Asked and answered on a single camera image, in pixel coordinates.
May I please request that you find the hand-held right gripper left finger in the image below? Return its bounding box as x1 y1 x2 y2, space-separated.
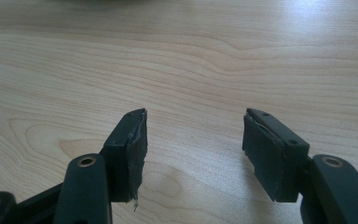
100 107 149 204

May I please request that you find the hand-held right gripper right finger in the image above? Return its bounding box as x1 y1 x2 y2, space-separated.
241 107 311 203

